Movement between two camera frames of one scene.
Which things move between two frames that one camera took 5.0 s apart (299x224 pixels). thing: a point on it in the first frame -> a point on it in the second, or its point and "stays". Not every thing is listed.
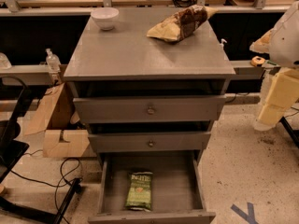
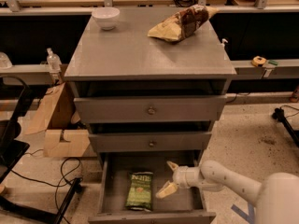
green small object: [272, 63] stays
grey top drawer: [150, 109] stays
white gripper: [287, 44] -> [181, 176]
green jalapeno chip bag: [139, 190] stays
